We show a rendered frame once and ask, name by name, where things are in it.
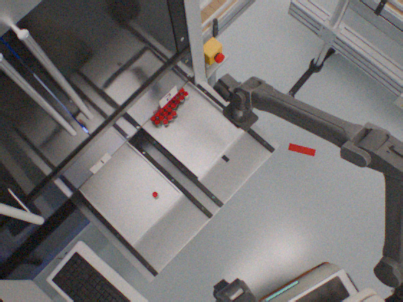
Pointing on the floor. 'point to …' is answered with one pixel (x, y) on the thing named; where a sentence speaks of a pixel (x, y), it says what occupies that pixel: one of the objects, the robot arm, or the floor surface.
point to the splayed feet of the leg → (309, 72)
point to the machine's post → (195, 39)
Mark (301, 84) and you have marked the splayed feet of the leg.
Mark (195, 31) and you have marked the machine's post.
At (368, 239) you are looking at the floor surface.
